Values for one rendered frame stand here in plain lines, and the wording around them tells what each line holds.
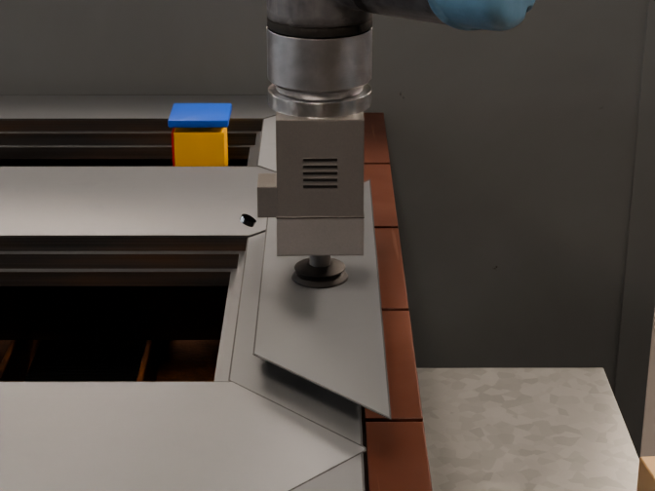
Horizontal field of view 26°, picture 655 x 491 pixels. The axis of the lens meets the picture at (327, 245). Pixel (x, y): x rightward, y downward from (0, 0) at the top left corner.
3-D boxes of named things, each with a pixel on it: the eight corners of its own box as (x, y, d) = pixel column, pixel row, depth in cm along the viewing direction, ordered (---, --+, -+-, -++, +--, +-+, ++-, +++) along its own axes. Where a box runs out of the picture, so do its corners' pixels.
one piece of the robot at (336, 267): (294, 239, 109) (294, 262, 110) (293, 258, 105) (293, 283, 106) (345, 238, 109) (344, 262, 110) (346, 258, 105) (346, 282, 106)
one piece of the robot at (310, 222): (238, 37, 106) (243, 240, 112) (232, 69, 97) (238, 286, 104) (369, 37, 106) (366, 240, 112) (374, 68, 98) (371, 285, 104)
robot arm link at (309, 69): (264, 39, 97) (268, 12, 105) (266, 103, 99) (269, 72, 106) (374, 39, 97) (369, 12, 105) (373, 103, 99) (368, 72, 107)
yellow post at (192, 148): (180, 307, 149) (173, 132, 142) (185, 287, 154) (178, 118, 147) (228, 307, 149) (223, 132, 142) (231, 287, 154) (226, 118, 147)
